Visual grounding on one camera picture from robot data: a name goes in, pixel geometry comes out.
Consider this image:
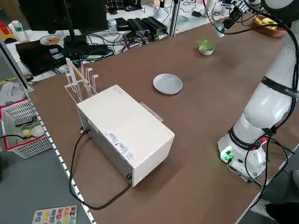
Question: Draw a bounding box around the white basket with red rim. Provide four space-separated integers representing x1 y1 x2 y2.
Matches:
0 98 53 160

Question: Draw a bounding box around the colourful alphabet puzzle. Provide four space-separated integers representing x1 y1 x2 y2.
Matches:
32 205 78 224

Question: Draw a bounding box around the brown wicker basket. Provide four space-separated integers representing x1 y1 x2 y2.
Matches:
253 15 287 38

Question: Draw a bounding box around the black oven power cable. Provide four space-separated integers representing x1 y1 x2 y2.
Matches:
68 127 132 210

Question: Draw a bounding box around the clear pen cup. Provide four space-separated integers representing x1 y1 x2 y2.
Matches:
153 6 163 20

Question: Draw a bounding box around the white sneaker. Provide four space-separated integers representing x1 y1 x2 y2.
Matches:
250 199 277 220

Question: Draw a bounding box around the black monitor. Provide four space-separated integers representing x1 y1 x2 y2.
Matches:
17 0 109 35

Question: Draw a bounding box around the white toaster oven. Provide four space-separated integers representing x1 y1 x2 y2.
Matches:
76 84 176 188

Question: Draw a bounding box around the larger grey dish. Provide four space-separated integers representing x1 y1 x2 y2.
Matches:
153 73 184 96

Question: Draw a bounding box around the black flat box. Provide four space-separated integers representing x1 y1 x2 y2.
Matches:
15 39 67 77

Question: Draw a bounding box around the white wire dish rack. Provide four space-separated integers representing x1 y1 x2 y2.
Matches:
64 57 100 105

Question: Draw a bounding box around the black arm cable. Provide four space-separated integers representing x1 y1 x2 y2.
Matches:
242 0 299 196
223 23 281 36

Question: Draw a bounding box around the aluminium frame post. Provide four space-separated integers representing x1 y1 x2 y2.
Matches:
169 0 182 38

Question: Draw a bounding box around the yellow banana bunch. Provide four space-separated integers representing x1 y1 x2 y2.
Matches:
256 17 280 28

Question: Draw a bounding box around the green cup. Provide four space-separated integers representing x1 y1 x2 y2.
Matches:
212 22 226 38

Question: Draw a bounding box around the green lettuce leaf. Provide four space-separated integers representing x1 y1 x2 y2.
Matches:
196 39 215 52

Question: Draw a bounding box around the aluminium table rail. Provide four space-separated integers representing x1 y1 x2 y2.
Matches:
0 39 97 224

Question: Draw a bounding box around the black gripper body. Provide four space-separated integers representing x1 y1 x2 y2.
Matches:
228 6 242 23

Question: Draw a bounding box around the white plastic bottle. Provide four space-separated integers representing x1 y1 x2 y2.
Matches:
8 20 30 43

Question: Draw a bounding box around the person's leg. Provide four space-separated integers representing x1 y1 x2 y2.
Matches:
266 202 299 224

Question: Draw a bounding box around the black monitor stand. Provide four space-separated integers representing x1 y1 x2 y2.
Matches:
62 0 114 56

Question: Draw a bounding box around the black power supply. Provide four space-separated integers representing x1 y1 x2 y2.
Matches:
127 18 150 35
141 16 169 36

